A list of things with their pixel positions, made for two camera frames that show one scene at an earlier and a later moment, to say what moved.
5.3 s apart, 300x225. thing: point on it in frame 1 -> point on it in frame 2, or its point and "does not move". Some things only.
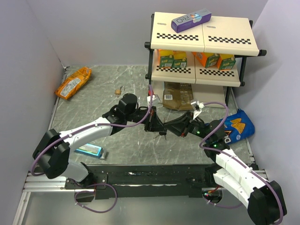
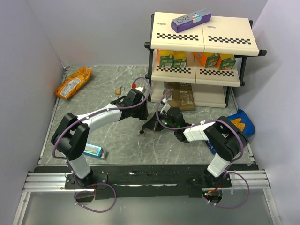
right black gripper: [181, 125] -> [153, 124]
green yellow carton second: [180, 59] does not move
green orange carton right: [225, 61] does not move
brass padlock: [118, 92] does not move
